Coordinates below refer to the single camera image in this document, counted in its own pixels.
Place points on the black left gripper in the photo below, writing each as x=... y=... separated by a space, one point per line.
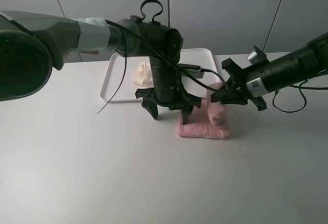
x=168 y=91

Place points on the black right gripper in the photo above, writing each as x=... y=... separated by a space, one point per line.
x=244 y=84

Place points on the pink towel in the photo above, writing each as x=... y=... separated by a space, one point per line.
x=209 y=121

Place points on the cream white towel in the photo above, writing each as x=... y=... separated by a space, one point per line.
x=143 y=76

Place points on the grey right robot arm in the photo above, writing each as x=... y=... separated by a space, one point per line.
x=264 y=76

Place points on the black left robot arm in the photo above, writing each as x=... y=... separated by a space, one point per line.
x=32 y=45

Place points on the white rectangular tray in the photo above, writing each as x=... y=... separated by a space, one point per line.
x=118 y=86

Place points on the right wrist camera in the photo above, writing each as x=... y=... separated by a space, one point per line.
x=257 y=55

